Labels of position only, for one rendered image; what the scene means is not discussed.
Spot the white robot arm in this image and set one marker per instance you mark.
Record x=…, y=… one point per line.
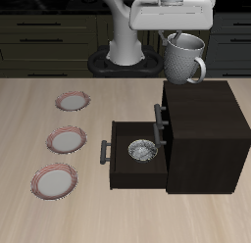
x=122, y=34

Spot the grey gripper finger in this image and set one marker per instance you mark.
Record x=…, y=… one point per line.
x=161, y=37
x=177, y=35

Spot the dark wooden cabinet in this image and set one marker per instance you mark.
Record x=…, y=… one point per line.
x=209, y=136

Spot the open dark cabinet drawer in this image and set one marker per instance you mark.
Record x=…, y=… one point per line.
x=137, y=170

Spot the dark kitchen cupboards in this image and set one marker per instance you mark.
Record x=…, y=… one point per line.
x=49, y=41

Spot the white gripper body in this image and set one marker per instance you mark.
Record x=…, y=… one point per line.
x=170, y=16

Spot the red-rimmed white plate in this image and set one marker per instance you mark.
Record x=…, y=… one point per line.
x=54, y=181
x=73, y=101
x=66, y=139

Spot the white porcelain mug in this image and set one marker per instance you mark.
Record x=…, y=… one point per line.
x=182, y=60

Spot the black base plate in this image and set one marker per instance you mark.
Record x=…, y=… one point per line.
x=98, y=64

